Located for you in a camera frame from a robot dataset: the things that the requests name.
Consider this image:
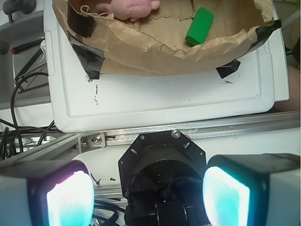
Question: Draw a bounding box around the grey clamp stand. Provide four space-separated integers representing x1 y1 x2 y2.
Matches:
0 0 44 24

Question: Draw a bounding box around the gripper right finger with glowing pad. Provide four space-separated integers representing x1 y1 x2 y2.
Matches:
203 153 301 226

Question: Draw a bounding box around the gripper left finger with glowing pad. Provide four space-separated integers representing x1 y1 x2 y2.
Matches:
0 160 95 226

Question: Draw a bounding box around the aluminium extrusion rail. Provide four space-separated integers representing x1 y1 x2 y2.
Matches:
0 112 301 168

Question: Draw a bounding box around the pink plush toy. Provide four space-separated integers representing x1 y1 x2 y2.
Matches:
95 0 160 22

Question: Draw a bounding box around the brown paper bag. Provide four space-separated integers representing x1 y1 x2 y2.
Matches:
52 0 281 79

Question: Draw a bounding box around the white plastic bin lid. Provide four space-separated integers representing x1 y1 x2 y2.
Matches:
44 0 289 132

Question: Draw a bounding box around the green rectangular block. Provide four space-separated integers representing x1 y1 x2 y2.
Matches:
185 7 214 46

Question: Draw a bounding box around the metal corner bracket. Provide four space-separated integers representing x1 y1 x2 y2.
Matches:
78 133 106 153

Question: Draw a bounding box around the black cable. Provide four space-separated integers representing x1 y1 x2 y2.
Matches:
0 72 56 161

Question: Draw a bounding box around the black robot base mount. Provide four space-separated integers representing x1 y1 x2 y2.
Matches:
118 129 209 226

